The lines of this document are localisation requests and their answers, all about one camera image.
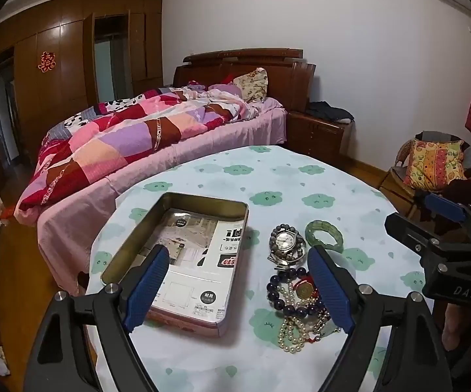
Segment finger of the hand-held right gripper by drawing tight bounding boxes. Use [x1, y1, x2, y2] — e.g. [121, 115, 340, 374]
[423, 193, 471, 229]
[384, 211, 444, 254]

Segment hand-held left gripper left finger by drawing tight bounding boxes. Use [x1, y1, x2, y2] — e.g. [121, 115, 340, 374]
[23, 244, 171, 392]

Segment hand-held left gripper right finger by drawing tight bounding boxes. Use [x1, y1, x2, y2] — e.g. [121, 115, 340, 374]
[307, 245, 452, 392]

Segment red cord coin pendant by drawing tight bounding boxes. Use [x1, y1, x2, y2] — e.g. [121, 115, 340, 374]
[290, 278, 322, 301]

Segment dark purple bead bracelet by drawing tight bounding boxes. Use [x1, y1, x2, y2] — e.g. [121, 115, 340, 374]
[266, 267, 326, 319]

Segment rectangular metal tin box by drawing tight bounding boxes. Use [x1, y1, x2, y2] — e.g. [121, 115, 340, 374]
[101, 192, 250, 339]

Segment pearl necklace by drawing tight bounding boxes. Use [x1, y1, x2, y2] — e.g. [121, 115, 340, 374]
[276, 286, 334, 354]

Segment person's right hand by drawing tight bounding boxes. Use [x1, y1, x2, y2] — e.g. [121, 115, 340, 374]
[441, 300, 471, 378]

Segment yellow patterned cushion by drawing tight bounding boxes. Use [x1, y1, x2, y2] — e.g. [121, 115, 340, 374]
[402, 139, 467, 191]

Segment chair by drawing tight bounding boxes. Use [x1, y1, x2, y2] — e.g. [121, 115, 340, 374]
[380, 131, 471, 221]

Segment printed paper sheet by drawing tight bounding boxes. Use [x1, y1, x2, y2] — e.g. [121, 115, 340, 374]
[146, 208, 244, 323]

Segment silver wrist watch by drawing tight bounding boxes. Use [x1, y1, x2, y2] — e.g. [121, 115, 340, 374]
[268, 231, 307, 264]

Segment silver wristwatch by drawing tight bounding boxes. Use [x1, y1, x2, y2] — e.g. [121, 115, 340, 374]
[270, 224, 307, 262]

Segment cloud print tablecloth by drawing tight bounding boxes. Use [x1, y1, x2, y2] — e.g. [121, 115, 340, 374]
[85, 144, 436, 392]

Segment wooden nightstand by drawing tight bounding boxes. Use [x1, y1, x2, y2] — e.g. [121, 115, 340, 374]
[286, 110, 352, 165]

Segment dark folded clothes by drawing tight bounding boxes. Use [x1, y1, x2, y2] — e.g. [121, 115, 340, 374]
[305, 101, 355, 123]

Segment patchwork quilt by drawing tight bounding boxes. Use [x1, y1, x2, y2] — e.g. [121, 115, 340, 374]
[15, 86, 269, 226]

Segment bed with pink sheet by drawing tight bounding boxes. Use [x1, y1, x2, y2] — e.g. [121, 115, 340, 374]
[35, 97, 289, 295]

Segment wooden headboard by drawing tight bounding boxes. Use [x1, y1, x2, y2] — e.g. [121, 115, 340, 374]
[173, 48, 318, 112]

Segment floral pillow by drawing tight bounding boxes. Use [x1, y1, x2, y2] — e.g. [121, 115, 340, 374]
[232, 67, 269, 103]

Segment wooden wardrobe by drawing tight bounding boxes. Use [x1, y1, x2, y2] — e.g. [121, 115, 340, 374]
[0, 0, 165, 197]

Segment red paper decoration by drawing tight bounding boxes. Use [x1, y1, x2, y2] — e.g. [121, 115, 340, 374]
[37, 52, 55, 73]

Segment green jade bracelet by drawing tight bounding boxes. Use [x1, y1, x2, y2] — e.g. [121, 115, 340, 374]
[305, 220, 345, 252]

